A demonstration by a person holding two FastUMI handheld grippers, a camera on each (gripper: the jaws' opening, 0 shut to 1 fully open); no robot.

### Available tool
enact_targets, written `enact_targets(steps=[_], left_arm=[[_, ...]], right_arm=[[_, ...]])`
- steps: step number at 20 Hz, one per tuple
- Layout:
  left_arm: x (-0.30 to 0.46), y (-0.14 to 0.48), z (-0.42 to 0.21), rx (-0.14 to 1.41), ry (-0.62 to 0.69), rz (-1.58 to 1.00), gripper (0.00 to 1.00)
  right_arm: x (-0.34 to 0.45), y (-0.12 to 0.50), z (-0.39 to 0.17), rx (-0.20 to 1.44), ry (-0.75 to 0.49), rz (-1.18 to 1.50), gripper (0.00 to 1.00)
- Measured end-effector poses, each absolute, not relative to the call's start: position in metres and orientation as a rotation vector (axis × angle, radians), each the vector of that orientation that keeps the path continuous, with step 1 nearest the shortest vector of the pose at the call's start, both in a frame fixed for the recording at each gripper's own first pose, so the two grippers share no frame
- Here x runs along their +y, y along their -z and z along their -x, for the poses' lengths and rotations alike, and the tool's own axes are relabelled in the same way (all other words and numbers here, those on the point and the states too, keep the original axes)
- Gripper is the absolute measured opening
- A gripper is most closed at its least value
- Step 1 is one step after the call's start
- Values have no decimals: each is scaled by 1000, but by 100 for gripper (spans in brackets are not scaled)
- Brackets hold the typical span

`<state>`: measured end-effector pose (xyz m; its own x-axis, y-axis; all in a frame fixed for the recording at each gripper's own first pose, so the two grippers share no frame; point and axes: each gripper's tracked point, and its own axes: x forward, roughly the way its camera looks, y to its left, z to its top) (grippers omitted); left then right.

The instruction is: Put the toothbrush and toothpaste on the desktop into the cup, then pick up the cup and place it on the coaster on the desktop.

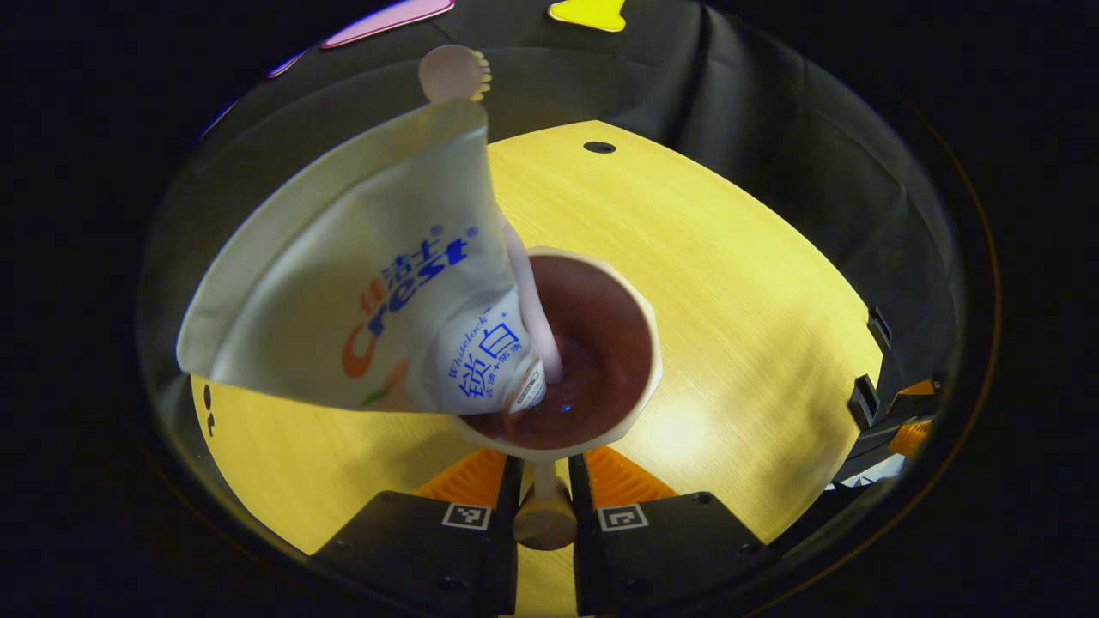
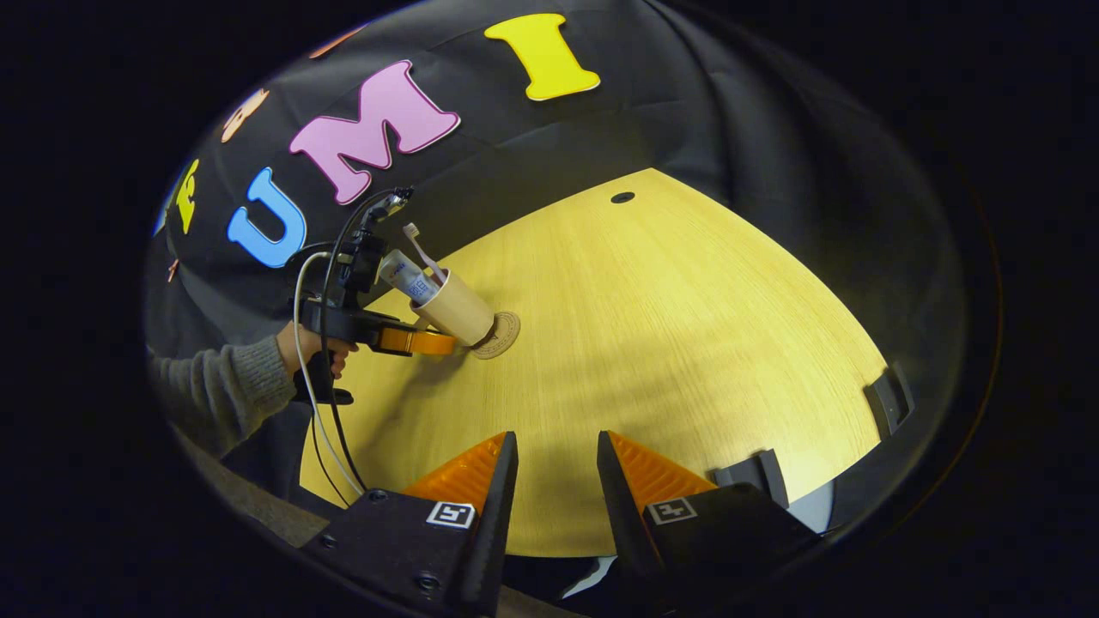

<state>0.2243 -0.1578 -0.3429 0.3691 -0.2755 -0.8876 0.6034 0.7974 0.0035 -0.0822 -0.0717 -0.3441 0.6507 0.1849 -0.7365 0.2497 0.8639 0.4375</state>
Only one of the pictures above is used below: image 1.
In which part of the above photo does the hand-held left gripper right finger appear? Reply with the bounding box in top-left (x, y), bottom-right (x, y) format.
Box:
top-left (568, 444), bottom-right (780, 618)

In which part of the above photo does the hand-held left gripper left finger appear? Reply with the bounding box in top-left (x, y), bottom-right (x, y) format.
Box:
top-left (307, 446), bottom-right (523, 618)

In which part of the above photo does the beige cup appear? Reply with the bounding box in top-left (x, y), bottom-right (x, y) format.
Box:
top-left (451, 246), bottom-right (663, 552)

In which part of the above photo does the white toothpaste tube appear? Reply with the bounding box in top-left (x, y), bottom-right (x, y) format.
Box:
top-left (176, 99), bottom-right (548, 415)

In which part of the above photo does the white toothbrush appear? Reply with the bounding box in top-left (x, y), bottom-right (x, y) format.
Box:
top-left (418, 45), bottom-right (566, 385)

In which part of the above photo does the wooden desktop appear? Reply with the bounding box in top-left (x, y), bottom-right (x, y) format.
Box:
top-left (191, 120), bottom-right (885, 618)

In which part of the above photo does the black backdrop cloth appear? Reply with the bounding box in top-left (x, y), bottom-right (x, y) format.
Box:
top-left (142, 0), bottom-right (958, 447)

